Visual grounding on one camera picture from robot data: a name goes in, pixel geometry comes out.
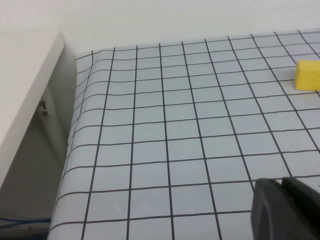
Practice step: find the white black-grid tablecloth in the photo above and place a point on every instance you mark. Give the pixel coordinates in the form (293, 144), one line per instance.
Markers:
(150, 125)

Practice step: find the yellow block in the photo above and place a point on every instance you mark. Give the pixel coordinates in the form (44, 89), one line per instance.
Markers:
(307, 75)

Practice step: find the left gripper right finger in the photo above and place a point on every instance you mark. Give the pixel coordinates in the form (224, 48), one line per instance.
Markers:
(308, 215)

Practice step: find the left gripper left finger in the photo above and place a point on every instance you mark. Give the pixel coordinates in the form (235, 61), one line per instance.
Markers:
(270, 212)

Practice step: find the white side board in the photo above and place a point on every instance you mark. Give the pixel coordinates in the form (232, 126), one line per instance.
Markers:
(25, 87)

